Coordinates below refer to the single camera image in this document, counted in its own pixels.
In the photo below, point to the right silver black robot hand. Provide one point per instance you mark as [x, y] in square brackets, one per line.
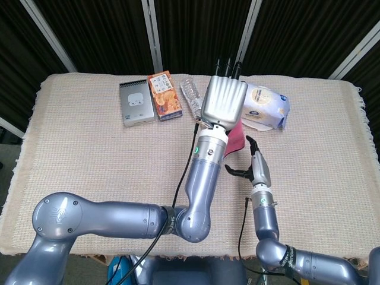
[261, 169]

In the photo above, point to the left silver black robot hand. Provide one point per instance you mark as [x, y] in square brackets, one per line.
[224, 101]

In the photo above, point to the pink and black cloth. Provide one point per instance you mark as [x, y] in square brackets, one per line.
[236, 138]

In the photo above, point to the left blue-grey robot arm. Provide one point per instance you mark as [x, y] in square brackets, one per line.
[202, 178]

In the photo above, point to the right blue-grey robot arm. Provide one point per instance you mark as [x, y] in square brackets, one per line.
[267, 219]

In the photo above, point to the clear plastic water bottle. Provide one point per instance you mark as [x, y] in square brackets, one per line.
[191, 95]

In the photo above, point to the pale purple tissue pack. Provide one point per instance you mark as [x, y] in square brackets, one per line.
[267, 101]

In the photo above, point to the orange snack box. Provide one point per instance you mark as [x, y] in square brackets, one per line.
[164, 95]

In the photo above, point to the silver earbuds box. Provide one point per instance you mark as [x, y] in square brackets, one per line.
[136, 104]

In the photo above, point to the blue-grey robot torso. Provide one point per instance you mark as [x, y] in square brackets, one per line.
[193, 273]

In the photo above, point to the beige woven tablecloth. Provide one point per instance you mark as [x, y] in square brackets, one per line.
[89, 163]

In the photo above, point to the bright blue plastic part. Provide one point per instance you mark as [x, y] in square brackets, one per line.
[114, 273]

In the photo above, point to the white metal frame post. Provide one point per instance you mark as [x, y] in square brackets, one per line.
[12, 127]
[152, 29]
[356, 50]
[47, 29]
[249, 26]

